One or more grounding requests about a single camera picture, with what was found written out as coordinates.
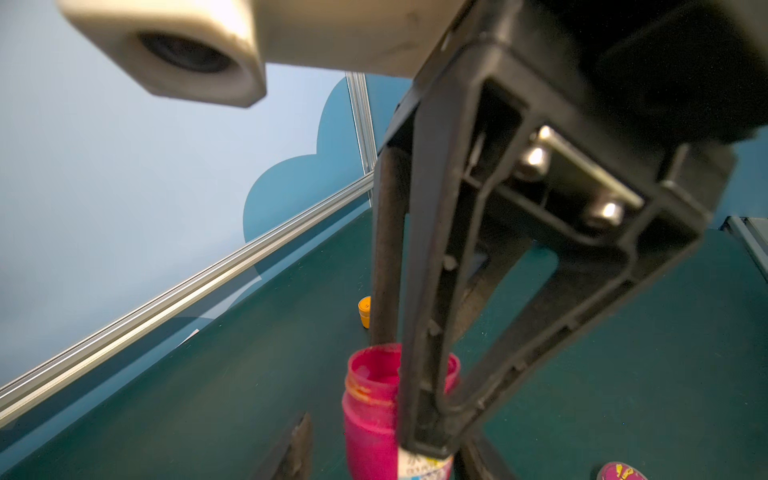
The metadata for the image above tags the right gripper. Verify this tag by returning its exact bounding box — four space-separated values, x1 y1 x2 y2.
383 0 768 253

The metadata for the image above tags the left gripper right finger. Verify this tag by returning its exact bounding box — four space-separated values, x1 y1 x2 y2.
455 434 519 480

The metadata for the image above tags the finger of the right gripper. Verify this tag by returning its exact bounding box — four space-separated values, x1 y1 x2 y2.
398 79 702 458
369 146 411 345

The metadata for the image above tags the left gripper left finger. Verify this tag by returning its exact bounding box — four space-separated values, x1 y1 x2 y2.
251 412 313 480

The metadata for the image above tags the magenta paint jar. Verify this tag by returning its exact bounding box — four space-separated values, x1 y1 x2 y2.
342 343 453 480

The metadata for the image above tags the orange paint jar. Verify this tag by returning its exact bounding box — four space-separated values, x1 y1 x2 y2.
358 296 371 330

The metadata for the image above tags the magenta jar lid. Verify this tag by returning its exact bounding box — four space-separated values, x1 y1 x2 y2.
596 462 647 480

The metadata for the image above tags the right aluminium frame post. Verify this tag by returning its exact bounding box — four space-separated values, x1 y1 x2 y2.
345 72 377 175

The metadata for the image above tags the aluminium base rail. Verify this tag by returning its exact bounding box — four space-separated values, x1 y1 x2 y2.
721 216 768 280

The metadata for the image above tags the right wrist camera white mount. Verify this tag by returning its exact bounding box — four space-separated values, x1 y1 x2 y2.
57 1 462 108

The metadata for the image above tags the horizontal aluminium frame bar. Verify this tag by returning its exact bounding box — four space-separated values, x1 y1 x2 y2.
1 173 373 426

